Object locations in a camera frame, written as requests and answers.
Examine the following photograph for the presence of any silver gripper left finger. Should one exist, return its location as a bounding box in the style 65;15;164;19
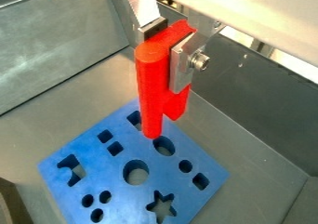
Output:
128;0;168;44

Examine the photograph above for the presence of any red square-circle peg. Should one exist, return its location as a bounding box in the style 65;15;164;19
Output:
133;20;196;138

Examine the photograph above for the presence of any grey metal tray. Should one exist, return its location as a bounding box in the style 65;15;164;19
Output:
0;0;318;224

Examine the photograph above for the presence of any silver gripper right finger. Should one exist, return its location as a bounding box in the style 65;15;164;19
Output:
168;9;224;94

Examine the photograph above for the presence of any blue shape sorter board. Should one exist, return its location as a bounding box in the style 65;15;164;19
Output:
38;100;228;224

